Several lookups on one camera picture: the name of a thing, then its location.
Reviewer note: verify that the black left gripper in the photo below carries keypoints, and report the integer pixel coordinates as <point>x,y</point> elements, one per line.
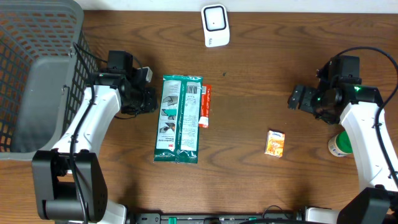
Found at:
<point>154,100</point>

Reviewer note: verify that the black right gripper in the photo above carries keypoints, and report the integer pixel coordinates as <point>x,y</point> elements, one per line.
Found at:
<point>306,104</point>

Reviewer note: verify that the tall green white packet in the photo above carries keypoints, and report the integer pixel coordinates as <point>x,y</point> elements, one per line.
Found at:
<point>178,124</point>

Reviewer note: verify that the green lid jar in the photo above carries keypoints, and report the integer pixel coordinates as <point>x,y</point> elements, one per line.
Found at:
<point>340,145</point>

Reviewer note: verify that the orange snack packet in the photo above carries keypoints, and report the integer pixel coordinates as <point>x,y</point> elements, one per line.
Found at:
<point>275,143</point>

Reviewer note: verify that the red stick sachet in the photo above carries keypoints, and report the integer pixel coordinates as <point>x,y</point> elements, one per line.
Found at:
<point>205,106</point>

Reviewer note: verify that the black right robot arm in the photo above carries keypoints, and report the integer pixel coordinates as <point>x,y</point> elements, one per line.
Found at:
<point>358,109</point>

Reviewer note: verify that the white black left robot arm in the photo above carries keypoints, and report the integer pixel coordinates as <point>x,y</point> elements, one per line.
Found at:
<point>68,182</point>

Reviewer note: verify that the white barcode scanner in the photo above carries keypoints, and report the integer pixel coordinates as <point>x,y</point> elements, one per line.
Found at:
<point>215,25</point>

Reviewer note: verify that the grey plastic mesh basket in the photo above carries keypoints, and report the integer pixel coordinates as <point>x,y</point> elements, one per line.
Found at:
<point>42,79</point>

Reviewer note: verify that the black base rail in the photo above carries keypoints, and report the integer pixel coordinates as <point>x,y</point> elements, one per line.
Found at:
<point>157,218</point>

